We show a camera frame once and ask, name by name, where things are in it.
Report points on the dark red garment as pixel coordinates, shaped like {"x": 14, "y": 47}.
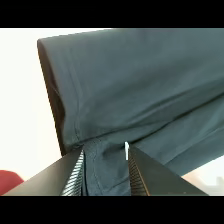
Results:
{"x": 9, "y": 181}

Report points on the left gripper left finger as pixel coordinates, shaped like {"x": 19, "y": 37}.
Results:
{"x": 56, "y": 180}

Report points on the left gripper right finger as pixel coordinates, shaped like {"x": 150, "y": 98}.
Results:
{"x": 156, "y": 180}

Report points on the black T-shirt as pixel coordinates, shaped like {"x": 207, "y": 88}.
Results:
{"x": 140, "y": 86}

